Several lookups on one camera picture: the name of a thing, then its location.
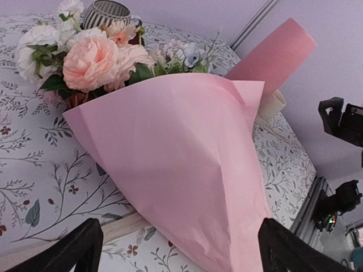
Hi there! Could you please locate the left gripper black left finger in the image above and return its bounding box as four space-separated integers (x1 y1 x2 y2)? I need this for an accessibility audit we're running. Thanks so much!
7 218 104 271

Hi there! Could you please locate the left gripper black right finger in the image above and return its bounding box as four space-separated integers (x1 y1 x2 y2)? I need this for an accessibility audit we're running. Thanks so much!
258 218 362 271

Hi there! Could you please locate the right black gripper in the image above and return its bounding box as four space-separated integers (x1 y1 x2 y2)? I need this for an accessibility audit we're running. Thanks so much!
318 97 362 148

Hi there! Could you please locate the cream printed ribbon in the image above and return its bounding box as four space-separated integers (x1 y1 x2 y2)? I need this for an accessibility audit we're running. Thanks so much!
102 212 150 245

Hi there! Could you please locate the pink flower bouquet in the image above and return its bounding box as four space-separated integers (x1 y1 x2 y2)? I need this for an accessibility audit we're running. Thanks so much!
15 1 271 271

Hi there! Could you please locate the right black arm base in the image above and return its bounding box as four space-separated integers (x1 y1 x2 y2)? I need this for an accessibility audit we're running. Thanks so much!
312 180 362 232

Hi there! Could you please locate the tall pink vase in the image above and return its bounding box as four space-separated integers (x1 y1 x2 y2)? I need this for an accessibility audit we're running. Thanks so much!
226 18 316 101

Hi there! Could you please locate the cream ceramic mug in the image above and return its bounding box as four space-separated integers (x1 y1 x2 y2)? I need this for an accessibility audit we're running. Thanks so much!
255 90 286 123

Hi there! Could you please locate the floral patterned table mat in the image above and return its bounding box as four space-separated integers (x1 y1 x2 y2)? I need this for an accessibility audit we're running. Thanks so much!
1 14 316 255

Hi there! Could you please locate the dark red small object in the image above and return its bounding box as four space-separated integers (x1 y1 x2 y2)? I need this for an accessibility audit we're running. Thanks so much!
136 26 145 46

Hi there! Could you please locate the striped grey ceramic cup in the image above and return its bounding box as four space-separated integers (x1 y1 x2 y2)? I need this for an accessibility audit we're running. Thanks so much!
81 1 143 29

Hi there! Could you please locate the right aluminium frame post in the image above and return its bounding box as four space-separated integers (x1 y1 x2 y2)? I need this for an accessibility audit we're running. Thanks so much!
229 0 280 51

